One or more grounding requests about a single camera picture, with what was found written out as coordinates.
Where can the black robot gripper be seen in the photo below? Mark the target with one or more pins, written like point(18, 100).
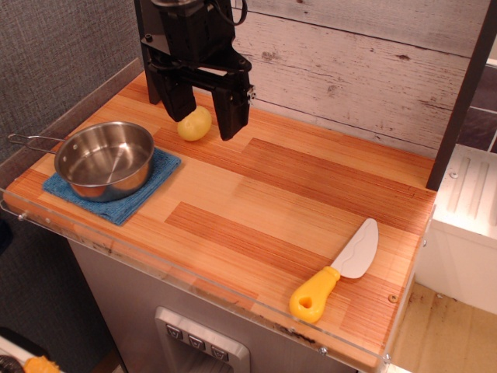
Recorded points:
point(195, 49)

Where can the orange toy object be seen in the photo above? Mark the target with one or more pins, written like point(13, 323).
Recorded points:
point(40, 365)

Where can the yellow handled white toy knife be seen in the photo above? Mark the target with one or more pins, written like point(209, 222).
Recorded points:
point(309, 300)

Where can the blue cloth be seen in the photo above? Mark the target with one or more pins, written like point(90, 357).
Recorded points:
point(118, 205)

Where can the silver toy fridge dispenser panel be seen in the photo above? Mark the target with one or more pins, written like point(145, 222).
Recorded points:
point(191, 347)

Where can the dark grey right post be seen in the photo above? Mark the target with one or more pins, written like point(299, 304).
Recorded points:
point(469, 85)

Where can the dark grey post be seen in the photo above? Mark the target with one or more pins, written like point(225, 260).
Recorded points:
point(469, 85)
point(148, 22)

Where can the yellow potato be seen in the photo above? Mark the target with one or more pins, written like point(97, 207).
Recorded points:
point(196, 125)

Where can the white toy sink unit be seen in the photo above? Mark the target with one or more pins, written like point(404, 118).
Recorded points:
point(458, 254)

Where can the dark grey left post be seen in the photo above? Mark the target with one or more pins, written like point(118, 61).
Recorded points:
point(148, 22)

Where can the stainless steel pot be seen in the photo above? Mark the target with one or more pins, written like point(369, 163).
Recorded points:
point(111, 154)

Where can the clear acrylic edge guard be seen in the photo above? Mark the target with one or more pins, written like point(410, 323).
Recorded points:
point(245, 258)

